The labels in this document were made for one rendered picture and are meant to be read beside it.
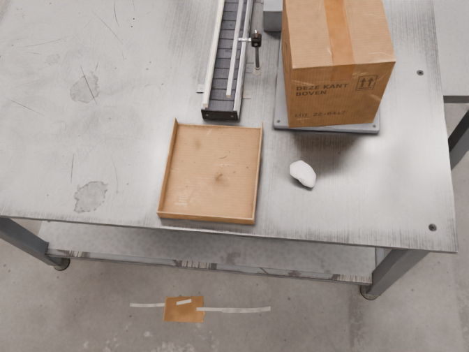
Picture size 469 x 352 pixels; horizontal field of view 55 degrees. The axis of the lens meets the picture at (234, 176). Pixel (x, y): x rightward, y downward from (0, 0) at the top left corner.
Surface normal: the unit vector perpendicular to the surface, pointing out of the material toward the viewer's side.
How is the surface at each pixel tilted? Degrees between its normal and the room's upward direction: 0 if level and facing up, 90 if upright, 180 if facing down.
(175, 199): 0
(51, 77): 0
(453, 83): 0
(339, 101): 90
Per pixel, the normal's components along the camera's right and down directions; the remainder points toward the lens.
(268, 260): -0.07, -0.43
